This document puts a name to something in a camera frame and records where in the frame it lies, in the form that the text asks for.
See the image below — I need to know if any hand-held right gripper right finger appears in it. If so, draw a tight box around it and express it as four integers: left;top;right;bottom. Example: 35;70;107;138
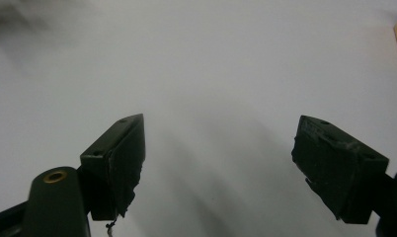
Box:
290;115;395;225

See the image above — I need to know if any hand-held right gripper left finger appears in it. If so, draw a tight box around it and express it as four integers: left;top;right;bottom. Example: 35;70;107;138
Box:
76;113;147;222

